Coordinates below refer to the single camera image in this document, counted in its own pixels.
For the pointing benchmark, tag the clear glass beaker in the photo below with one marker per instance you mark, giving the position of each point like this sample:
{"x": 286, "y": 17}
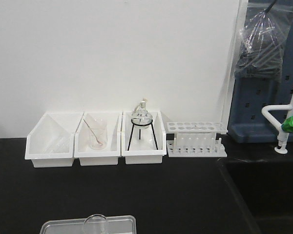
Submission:
{"x": 95, "y": 224}

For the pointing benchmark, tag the glass beaker in bin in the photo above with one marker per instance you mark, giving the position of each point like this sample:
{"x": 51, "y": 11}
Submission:
{"x": 99, "y": 128}

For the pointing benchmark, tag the silver metal tray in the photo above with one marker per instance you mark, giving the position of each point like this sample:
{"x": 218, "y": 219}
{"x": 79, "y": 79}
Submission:
{"x": 125, "y": 224}

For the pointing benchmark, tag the round glass flask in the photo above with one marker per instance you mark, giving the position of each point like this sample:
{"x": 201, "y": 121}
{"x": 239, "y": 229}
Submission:
{"x": 141, "y": 117}

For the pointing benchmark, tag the white right storage bin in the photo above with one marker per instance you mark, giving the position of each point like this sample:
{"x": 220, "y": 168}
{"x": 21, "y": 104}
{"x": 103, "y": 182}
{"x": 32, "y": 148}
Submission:
{"x": 146, "y": 146}

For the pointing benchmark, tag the white storage bin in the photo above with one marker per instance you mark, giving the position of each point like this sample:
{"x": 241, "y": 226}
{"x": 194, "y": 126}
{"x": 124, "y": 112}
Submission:
{"x": 146, "y": 146}
{"x": 111, "y": 153}
{"x": 51, "y": 142}

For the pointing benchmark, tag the white test tube rack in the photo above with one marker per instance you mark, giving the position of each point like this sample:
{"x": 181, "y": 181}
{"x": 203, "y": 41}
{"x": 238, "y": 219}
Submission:
{"x": 196, "y": 139}

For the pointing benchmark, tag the white middle storage bin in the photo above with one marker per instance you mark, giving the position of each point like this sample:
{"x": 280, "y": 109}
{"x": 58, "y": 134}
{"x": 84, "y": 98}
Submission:
{"x": 111, "y": 153}

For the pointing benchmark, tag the glass stirring rod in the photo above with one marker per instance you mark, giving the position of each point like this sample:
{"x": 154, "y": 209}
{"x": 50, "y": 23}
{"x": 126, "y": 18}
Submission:
{"x": 91, "y": 131}

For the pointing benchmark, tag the white left storage bin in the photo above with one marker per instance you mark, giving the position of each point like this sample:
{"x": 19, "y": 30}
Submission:
{"x": 51, "y": 142}

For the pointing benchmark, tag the blue-grey pegboard drying rack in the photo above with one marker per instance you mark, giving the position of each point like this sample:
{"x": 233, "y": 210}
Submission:
{"x": 250, "y": 95}

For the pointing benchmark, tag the clear plastic bag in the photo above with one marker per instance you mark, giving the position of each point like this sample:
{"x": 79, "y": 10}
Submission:
{"x": 263, "y": 40}

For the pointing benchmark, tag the black lab sink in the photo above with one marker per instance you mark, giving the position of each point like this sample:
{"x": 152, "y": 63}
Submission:
{"x": 263, "y": 190}

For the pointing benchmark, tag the white lab faucet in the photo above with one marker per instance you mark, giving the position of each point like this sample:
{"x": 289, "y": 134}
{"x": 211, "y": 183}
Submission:
{"x": 285, "y": 128}

